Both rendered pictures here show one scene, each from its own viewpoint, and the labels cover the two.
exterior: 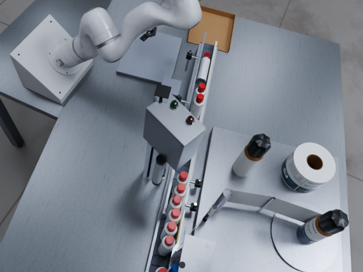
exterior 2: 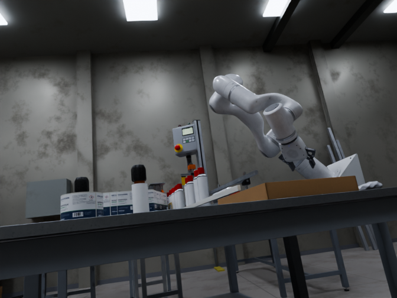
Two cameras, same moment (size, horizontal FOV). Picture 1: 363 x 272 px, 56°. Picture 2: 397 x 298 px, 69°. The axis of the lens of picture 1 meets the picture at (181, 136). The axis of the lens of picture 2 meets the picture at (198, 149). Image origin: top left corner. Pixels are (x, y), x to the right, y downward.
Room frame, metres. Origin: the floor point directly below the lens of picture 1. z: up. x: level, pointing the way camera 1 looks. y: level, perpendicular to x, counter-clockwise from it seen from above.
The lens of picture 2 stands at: (2.40, -0.40, 0.79)
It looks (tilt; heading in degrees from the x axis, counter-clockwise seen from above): 15 degrees up; 165
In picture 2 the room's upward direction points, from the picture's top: 7 degrees counter-clockwise
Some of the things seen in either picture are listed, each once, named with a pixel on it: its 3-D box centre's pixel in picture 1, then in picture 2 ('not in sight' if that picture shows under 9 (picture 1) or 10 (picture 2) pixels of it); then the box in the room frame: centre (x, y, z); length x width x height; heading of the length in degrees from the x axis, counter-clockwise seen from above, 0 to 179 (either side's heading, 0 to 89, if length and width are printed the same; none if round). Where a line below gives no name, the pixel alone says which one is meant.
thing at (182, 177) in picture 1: (180, 183); (181, 199); (0.55, -0.06, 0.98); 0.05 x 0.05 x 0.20
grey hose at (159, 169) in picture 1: (158, 170); (190, 170); (0.49, 0.04, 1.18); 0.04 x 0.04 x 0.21
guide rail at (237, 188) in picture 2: (200, 117); (194, 205); (0.95, -0.07, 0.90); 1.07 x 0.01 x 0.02; 4
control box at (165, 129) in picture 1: (173, 132); (186, 141); (0.55, 0.03, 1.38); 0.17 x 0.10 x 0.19; 59
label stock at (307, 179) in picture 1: (307, 168); (82, 209); (0.83, -0.61, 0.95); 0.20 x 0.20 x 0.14
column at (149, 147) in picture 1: (154, 141); (202, 168); (0.61, 0.09, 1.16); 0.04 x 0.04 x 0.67; 4
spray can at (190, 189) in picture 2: not in sight; (191, 193); (0.81, -0.04, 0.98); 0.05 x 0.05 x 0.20
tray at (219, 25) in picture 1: (212, 27); (279, 196); (1.66, 0.02, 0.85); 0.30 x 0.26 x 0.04; 4
